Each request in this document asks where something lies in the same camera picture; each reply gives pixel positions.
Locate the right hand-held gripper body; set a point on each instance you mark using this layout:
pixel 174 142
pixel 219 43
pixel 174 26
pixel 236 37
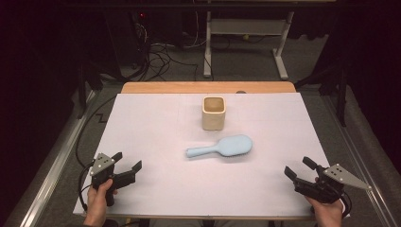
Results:
pixel 342 176

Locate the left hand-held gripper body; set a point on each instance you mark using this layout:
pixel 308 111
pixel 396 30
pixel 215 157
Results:
pixel 102 162

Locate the light blue hairbrush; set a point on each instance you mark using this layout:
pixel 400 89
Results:
pixel 233 145

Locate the person's right hand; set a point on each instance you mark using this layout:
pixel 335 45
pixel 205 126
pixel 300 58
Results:
pixel 327 214

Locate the person's left hand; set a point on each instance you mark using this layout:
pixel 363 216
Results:
pixel 96 203

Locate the white table sheet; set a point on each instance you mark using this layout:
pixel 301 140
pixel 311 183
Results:
pixel 157 132

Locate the black metal stand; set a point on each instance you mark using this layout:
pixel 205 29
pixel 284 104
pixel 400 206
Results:
pixel 341 94
pixel 82 91

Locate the wooden table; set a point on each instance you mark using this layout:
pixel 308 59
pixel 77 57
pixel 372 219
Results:
pixel 189 87

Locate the beige square cup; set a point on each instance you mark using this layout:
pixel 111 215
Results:
pixel 213 121

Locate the black computer tower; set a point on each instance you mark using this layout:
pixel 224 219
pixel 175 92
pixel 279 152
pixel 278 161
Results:
pixel 126 38

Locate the aluminium floor rail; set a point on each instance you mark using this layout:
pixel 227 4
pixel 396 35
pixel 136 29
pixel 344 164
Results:
pixel 53 170
pixel 362 157

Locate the white metal desk frame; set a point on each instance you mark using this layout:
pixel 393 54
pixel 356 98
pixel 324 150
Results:
pixel 249 26

